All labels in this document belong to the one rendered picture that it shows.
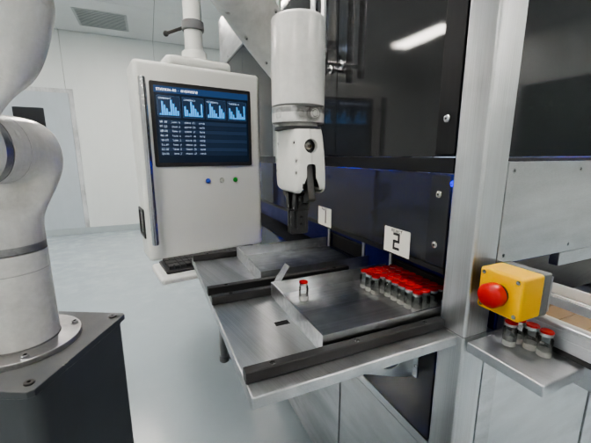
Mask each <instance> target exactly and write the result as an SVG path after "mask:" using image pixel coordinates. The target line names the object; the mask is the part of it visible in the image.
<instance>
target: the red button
mask: <svg viewBox="0 0 591 443"><path fill-rule="evenodd" d="M478 299H479V300H480V302H481V303H482V304H483V305H484V306H486V307H488V308H489V309H496V308H499V307H502V306H504V305H505V304H506V302H507V293H506V291H505V289H504V288H503V287H502V286H501V285H500V284H498V283H495V282H488V283H485V284H482V285H481V286H480V287H479V289H478Z"/></svg>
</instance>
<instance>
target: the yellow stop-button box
mask: <svg viewBox="0 0 591 443"><path fill-rule="evenodd" d="M551 279H552V273H550V272H545V271H542V270H538V269H536V268H532V267H529V266H526V265H521V264H517V263H515V262H511V261H505V262H503V263H498V264H493V265H485V266H483V267H482V269H481V277H480V284H479V286H481V285H482V284H485V283H488V282H495V283H498V284H500V285H501V286H502V287H503V288H504V289H505V291H506V293H507V302H506V304H505V305H504V306H502V307H499V308H496V309H489V308H488V307H486V306H484V305H483V304H482V303H481V302H480V300H479V299H478V305H479V306H481V307H483V308H485V309H489V310H491V311H492V312H494V313H497V314H499V315H501V316H504V317H506V318H508V319H510V320H512V321H514V322H517V323H519V322H522V321H526V320H529V319H531V318H534V317H537V316H544V315H545V314H546V310H547V305H548V300H549V294H550V289H551Z"/></svg>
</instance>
